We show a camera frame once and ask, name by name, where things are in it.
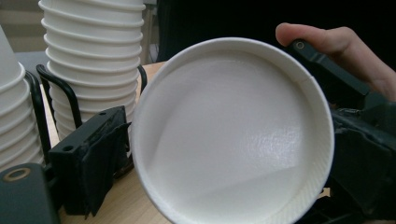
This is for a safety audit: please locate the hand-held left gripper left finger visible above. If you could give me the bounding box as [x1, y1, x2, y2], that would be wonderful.
[48, 105, 132, 218]

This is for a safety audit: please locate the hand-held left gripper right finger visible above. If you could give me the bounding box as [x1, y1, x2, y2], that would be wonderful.
[329, 106, 396, 220]

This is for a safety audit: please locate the black wire cup holder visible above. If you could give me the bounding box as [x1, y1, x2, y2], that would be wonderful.
[23, 63, 149, 180]

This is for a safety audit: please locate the tall stack of paper cups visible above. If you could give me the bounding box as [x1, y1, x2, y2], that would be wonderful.
[37, 0, 147, 142]

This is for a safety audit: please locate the white paper cup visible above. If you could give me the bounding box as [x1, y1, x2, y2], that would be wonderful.
[130, 36, 336, 224]

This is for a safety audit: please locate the short stack of paper cups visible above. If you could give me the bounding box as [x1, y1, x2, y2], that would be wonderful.
[0, 24, 45, 174]

